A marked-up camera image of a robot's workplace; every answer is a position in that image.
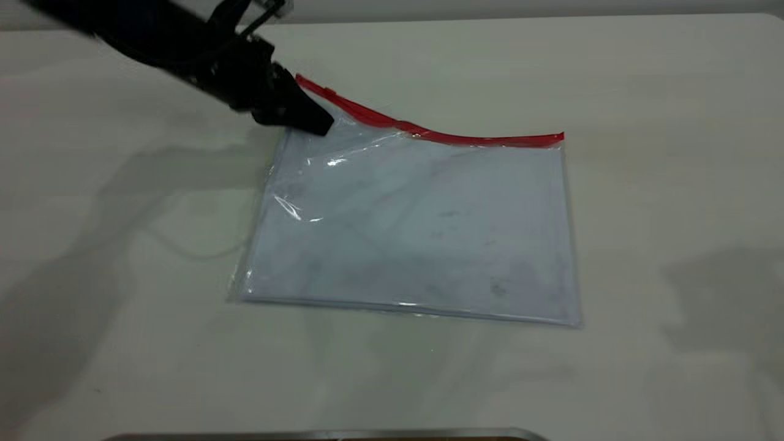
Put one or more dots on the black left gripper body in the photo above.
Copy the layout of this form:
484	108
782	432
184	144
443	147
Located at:
236	70

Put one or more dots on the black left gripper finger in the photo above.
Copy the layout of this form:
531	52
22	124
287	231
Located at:
291	89
300	121

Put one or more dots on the clear plastic zipper bag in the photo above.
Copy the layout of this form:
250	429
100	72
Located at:
269	245

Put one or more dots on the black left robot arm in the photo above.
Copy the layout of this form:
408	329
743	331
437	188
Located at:
135	30

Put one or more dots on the grey metal edge bar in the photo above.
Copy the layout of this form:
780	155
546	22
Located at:
324	435

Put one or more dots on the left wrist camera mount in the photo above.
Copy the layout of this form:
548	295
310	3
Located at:
245	15

